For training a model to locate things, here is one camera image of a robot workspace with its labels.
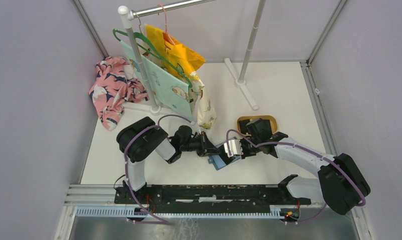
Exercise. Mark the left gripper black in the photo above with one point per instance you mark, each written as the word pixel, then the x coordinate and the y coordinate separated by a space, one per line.
pixel 207 148

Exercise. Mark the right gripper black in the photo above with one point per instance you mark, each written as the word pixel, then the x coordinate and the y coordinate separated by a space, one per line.
pixel 245 154

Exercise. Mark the blue leather card holder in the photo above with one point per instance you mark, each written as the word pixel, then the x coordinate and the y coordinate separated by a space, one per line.
pixel 222 160

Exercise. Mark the tan oval card tray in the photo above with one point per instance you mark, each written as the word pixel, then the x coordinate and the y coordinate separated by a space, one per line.
pixel 243 120

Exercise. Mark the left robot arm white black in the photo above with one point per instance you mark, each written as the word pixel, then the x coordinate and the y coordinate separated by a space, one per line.
pixel 143 137

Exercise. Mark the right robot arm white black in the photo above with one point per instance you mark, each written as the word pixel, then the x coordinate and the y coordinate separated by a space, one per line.
pixel 337 181

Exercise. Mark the cream printed garment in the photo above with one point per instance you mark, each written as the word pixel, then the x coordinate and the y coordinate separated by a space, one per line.
pixel 201 103

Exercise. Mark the mint green printed cloth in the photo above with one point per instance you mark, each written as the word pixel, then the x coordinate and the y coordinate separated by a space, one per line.
pixel 167 89

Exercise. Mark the yellow garment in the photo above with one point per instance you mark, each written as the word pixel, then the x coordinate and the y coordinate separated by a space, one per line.
pixel 186 60

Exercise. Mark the pink patterned garment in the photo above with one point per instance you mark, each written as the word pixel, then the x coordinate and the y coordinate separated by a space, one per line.
pixel 112 88

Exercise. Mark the pink clothes hanger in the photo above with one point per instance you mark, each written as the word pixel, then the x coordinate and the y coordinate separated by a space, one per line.
pixel 166 23

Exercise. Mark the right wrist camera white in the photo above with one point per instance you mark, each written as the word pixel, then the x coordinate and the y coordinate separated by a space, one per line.
pixel 233 147

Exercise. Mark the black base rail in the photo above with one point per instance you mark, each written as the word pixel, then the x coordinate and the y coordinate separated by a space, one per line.
pixel 202 199

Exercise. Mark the white slotted cable duct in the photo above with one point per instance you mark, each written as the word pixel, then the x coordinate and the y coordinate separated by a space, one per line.
pixel 135 212

